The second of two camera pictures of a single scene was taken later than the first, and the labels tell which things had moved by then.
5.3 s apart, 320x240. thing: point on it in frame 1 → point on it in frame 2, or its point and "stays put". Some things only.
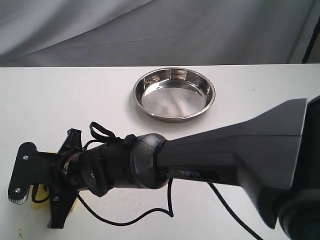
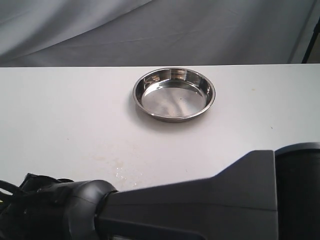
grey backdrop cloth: [74, 33] stays put
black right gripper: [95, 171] → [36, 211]
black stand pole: [316, 31] stays put
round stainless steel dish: [174, 94] stays put
